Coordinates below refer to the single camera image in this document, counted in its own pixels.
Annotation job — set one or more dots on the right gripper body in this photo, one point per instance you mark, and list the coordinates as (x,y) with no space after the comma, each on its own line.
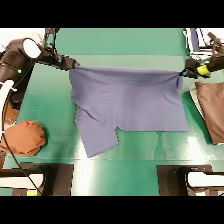
(190,68)

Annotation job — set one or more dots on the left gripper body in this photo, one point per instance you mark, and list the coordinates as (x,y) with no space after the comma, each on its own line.
(63,62)

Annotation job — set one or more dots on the blue T-shirt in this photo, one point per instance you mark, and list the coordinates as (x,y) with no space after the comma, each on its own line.
(126,100)

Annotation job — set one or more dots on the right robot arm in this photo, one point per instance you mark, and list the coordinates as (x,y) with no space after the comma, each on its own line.
(216,61)

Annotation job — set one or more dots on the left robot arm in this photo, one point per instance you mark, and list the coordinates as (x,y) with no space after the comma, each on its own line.
(13,63)

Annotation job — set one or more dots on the heap of clothes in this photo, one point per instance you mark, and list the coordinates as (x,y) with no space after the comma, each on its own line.
(193,38)

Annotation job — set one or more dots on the white garment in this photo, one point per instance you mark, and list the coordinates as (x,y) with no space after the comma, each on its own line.
(196,100)

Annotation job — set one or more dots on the dark brown garment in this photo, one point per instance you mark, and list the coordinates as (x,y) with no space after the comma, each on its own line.
(213,110)

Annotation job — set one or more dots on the orange-brown garment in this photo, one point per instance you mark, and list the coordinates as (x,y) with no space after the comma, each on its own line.
(23,138)

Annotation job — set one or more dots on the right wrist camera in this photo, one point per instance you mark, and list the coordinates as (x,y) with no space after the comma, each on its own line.
(215,40)

